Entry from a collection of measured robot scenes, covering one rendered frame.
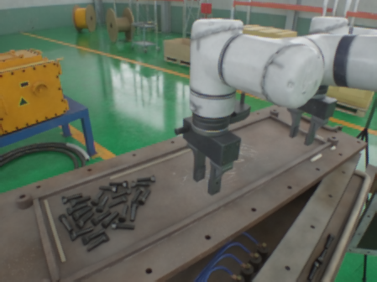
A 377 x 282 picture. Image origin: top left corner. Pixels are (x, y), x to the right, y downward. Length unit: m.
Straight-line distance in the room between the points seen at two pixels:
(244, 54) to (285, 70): 0.07
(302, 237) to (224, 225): 0.20
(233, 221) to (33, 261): 0.46
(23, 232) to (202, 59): 0.57
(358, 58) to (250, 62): 0.17
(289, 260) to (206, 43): 0.50
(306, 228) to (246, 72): 0.49
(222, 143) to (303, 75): 0.20
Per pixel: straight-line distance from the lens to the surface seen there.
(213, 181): 0.56
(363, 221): 1.55
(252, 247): 0.81
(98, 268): 0.60
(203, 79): 0.44
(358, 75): 0.45
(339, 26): 0.73
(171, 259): 0.60
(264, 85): 0.36
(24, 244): 0.71
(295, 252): 0.69
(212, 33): 0.42
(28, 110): 2.92
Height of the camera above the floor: 1.86
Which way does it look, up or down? 29 degrees down
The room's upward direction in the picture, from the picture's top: 1 degrees clockwise
